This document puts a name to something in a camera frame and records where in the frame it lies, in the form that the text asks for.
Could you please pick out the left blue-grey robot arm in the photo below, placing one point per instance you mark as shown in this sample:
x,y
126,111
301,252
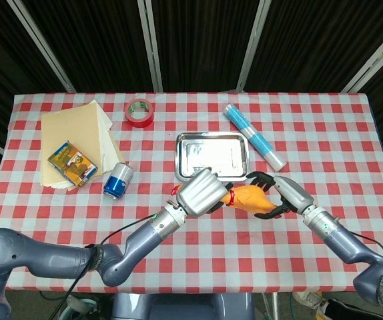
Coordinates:
x,y
44,260

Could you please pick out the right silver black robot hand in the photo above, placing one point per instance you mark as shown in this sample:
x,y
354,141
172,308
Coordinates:
x,y
295,196

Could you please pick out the black shoe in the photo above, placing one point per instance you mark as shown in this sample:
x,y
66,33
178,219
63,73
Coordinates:
x,y
341,310

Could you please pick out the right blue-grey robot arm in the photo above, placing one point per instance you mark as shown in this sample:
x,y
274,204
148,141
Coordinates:
x,y
345,246

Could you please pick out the blue and silver drink can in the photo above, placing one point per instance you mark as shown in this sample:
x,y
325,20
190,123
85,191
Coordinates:
x,y
118,180

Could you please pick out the stack of beige paper sheets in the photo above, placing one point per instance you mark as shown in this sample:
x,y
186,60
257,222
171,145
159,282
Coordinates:
x,y
71,126

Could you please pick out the yellow rubber chicken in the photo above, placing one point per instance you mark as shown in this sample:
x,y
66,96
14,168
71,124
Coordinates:
x,y
251,198

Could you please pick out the colourful printed snack packet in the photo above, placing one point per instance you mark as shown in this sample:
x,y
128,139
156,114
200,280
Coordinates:
x,y
73,165

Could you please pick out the cling film roll blue label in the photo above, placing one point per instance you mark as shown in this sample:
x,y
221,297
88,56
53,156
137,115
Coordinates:
x,y
255,136

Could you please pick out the stainless steel rectangular tray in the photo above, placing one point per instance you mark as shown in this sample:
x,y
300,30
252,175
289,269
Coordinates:
x,y
211,153

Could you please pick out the red white checkered tablecloth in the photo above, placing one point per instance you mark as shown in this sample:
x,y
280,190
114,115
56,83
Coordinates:
x,y
245,253

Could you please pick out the blue-grey robot torso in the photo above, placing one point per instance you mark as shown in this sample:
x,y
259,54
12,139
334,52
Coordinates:
x,y
178,306

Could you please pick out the white plastic bucket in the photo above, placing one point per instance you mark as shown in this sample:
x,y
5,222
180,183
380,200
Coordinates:
x,y
81,311

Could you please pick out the red adhesive tape roll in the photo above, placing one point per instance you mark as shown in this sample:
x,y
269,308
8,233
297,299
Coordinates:
x,y
139,120

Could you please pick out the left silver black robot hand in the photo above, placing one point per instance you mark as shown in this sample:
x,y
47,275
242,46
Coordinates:
x,y
199,193

